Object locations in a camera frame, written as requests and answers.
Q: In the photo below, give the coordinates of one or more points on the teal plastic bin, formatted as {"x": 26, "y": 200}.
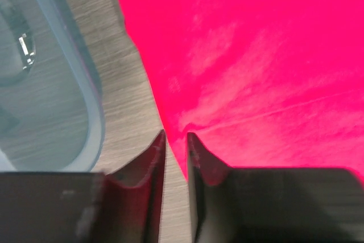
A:
{"x": 51, "y": 111}

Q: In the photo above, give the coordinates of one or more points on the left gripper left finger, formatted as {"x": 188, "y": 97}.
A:
{"x": 124, "y": 206}

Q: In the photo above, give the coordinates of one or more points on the red t shirt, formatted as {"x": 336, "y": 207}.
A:
{"x": 263, "y": 83}

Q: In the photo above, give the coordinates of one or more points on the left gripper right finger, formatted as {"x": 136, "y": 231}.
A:
{"x": 233, "y": 204}

